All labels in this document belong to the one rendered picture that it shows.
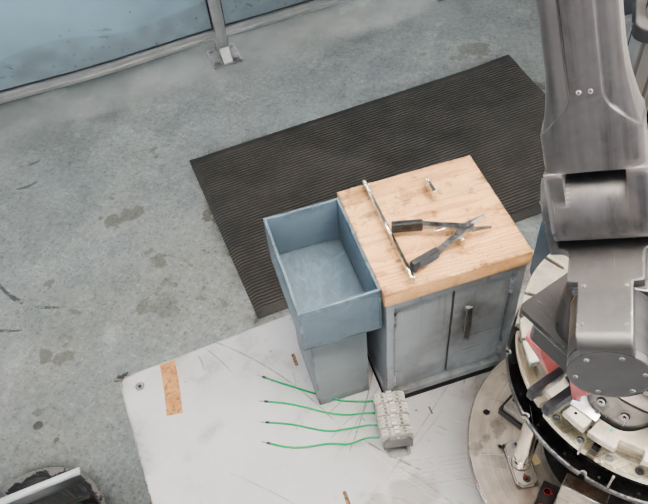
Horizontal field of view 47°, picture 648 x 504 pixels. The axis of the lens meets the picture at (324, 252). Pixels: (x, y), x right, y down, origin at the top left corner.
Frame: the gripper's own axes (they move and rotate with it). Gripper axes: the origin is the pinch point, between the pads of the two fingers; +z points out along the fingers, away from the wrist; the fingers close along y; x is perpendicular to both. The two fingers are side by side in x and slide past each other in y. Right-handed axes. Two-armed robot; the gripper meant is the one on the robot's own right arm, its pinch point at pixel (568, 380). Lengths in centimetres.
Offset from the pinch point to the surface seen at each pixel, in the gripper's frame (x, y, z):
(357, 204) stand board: 3.9, -38.7, 10.8
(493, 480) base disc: 1.9, -5.8, 37.3
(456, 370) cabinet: 9.2, -21.6, 36.8
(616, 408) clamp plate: 5.6, 3.1, 7.2
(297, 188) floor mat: 50, -137, 115
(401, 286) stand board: -0.1, -24.3, 10.9
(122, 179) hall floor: 4, -181, 117
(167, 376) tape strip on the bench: -27, -49, 40
